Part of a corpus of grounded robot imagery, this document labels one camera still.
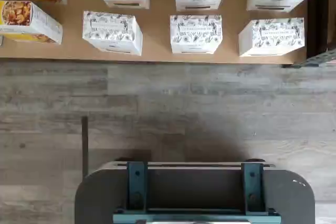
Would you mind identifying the brown fibreboard shelf board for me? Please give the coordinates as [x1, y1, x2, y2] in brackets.
[0, 0, 309, 65]

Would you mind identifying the thin dark metal rod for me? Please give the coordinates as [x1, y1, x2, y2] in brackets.
[81, 116, 89, 180]

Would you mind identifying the teal metal mounting frame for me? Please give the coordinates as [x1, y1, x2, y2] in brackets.
[112, 161, 282, 224]

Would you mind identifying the dark grey robot base platform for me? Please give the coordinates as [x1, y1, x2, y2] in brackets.
[74, 159, 316, 224]

